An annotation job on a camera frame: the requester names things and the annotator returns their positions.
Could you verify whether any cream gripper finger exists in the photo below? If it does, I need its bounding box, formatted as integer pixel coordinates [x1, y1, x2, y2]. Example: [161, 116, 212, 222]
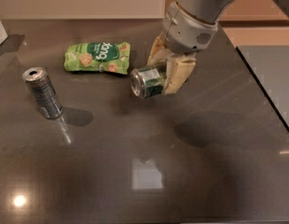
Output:
[147, 34, 171, 65]
[163, 53, 196, 94]

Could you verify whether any green soda can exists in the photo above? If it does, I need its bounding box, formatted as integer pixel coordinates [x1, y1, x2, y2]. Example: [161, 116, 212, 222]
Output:
[131, 63, 166, 99]

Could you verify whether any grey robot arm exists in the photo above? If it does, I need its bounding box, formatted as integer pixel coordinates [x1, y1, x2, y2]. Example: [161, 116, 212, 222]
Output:
[147, 0, 236, 94]

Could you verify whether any dark grey upright can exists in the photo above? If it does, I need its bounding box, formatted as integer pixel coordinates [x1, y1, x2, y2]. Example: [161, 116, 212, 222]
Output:
[22, 67, 62, 119]

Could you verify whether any green snack bag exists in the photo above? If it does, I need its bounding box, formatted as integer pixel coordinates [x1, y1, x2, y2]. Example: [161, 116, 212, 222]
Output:
[64, 42, 131, 75]

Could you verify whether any grey side table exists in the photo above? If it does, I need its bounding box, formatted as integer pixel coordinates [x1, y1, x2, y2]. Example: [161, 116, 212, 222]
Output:
[236, 45, 289, 132]

